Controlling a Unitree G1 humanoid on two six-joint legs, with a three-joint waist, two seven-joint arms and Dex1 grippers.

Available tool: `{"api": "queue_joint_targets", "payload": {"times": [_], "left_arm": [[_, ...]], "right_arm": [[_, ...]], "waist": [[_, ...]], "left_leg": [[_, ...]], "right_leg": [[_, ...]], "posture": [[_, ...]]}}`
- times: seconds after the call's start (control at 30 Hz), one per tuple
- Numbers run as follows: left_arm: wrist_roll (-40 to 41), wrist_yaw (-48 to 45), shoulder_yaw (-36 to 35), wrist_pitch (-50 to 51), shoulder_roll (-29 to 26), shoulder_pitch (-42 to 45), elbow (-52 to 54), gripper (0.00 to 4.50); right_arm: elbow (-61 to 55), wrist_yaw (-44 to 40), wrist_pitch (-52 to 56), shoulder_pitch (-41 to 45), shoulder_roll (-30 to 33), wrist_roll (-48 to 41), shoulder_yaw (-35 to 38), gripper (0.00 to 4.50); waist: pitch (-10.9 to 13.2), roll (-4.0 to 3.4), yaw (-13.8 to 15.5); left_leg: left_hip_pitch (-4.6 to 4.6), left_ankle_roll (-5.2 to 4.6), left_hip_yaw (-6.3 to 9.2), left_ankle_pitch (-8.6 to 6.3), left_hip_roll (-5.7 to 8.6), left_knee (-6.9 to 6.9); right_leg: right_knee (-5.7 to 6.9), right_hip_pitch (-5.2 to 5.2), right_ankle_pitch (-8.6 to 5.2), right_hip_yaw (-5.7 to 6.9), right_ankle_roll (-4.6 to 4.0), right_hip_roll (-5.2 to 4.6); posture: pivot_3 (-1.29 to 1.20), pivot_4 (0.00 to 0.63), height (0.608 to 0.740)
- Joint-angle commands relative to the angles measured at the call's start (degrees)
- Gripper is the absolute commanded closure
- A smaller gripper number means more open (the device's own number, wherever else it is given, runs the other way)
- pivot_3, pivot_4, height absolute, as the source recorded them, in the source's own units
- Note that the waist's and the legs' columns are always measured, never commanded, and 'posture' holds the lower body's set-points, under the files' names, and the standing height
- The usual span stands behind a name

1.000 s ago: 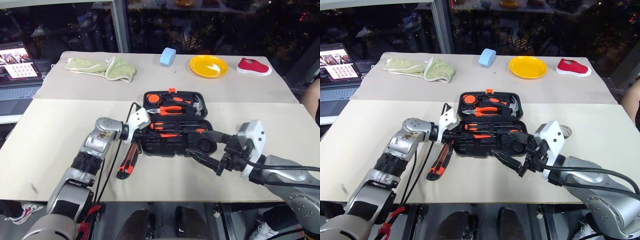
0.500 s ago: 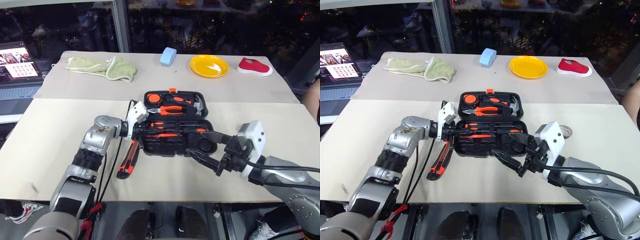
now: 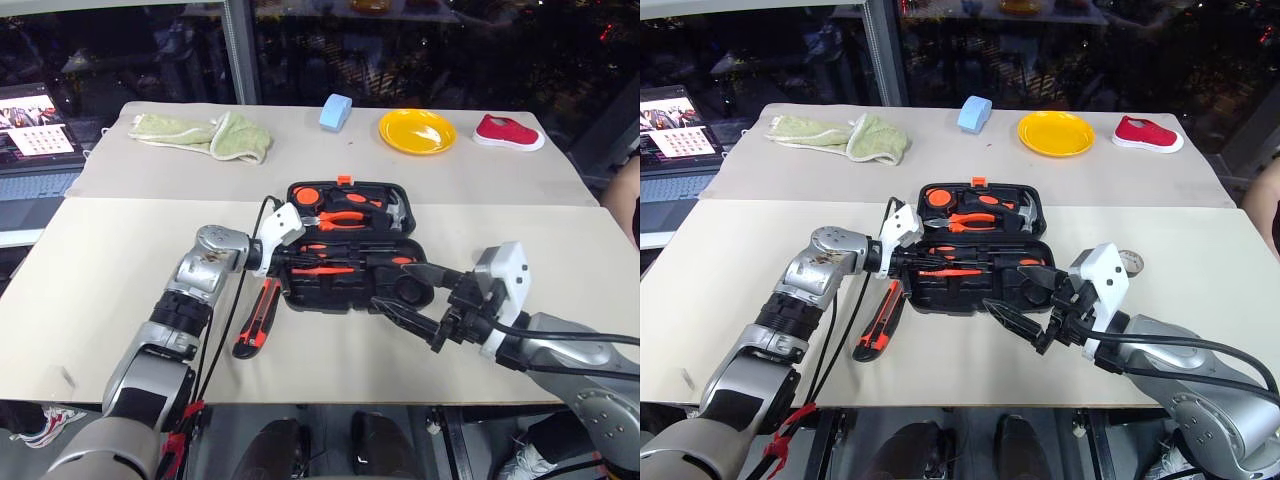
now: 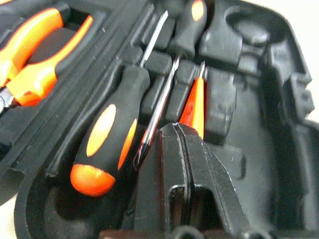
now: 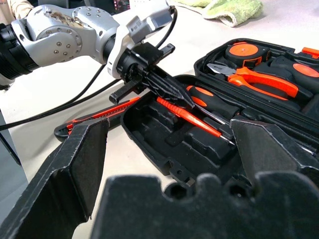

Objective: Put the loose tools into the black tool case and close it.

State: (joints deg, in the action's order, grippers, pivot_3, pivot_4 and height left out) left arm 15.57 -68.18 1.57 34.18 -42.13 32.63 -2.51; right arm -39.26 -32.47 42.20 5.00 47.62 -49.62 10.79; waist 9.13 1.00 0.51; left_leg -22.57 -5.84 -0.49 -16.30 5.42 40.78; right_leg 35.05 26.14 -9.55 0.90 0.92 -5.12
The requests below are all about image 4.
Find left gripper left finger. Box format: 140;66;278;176
133;122;192;234

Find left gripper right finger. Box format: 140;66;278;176
177;123;251;234

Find orange handled pliers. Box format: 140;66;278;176
0;7;94;114

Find black orange handled screwdriver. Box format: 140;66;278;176
133;0;208;170
70;10;169;198

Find orange voltage tester pen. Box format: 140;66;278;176
178;61;208;140

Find black plastic tool case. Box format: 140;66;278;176
0;0;319;239

